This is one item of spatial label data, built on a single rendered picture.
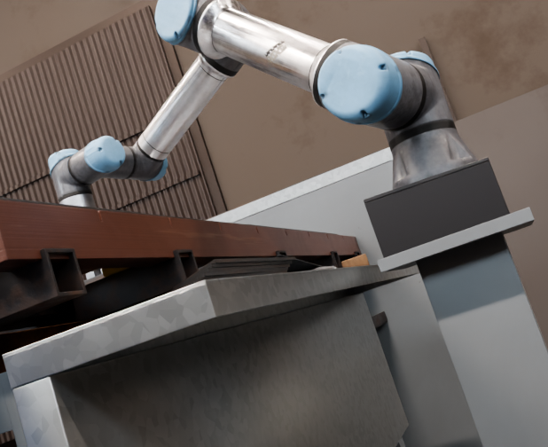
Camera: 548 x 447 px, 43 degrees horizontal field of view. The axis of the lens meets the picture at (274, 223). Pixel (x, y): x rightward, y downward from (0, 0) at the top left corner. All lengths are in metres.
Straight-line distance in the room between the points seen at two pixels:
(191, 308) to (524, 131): 3.70
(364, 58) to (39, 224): 0.56
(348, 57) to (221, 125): 3.81
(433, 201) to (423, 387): 1.17
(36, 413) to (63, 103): 4.92
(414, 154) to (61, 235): 0.62
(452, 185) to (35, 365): 0.70
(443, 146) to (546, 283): 2.84
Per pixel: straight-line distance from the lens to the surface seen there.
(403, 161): 1.19
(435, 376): 2.20
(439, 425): 2.23
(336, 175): 2.23
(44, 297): 0.73
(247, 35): 1.26
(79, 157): 1.57
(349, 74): 1.09
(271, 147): 4.72
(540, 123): 4.18
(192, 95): 1.52
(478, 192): 1.10
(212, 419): 0.85
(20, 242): 0.72
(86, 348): 0.60
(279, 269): 0.97
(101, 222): 0.85
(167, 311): 0.56
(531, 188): 4.07
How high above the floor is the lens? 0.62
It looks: 8 degrees up
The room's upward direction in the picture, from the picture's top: 19 degrees counter-clockwise
